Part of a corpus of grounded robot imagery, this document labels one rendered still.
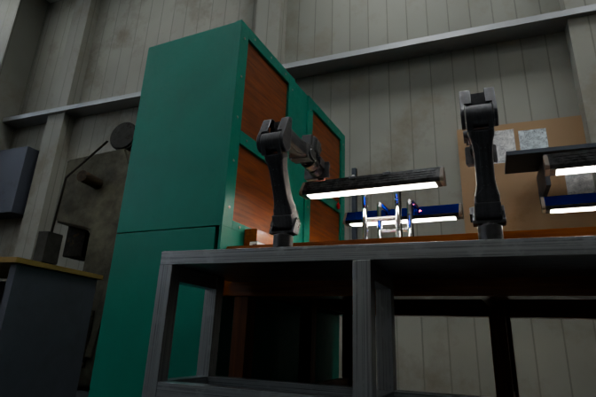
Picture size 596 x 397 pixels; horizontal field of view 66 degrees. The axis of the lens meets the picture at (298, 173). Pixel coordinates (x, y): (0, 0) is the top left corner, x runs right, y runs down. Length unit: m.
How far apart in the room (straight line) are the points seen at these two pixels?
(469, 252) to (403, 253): 0.15
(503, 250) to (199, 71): 1.54
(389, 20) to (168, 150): 3.49
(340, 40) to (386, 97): 0.91
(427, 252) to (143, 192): 1.35
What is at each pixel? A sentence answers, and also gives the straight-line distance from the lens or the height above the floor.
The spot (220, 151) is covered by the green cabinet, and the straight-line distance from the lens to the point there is 1.91.
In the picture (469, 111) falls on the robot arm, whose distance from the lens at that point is 1.29.
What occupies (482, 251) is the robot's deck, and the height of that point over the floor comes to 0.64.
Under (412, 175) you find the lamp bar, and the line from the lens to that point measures 1.91.
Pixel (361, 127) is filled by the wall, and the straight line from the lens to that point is 4.55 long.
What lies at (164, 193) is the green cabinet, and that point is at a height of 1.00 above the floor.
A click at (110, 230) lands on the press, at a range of 4.27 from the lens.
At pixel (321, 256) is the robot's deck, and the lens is 1.18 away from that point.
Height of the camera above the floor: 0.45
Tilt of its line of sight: 20 degrees up
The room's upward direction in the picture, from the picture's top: 2 degrees clockwise
